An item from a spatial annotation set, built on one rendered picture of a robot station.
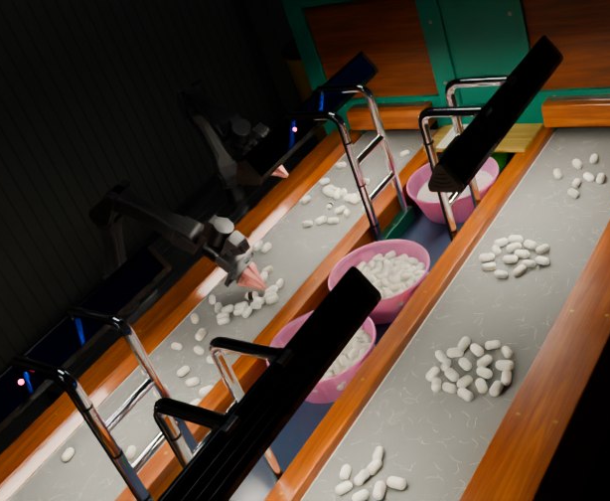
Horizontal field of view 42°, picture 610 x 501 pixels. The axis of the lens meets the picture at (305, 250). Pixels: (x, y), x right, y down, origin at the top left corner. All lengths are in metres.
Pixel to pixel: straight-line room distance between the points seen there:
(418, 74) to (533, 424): 1.38
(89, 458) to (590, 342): 1.12
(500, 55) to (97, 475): 1.58
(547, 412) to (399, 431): 0.29
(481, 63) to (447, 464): 1.33
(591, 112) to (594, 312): 0.77
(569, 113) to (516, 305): 0.73
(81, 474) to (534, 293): 1.09
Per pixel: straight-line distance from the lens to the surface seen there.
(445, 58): 2.53
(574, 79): 2.42
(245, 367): 1.91
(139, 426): 1.95
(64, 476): 1.96
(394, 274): 2.08
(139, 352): 1.62
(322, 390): 1.81
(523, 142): 2.41
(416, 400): 1.69
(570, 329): 1.73
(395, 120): 2.65
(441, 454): 1.58
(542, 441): 1.53
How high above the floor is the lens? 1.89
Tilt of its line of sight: 30 degrees down
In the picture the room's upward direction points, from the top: 21 degrees counter-clockwise
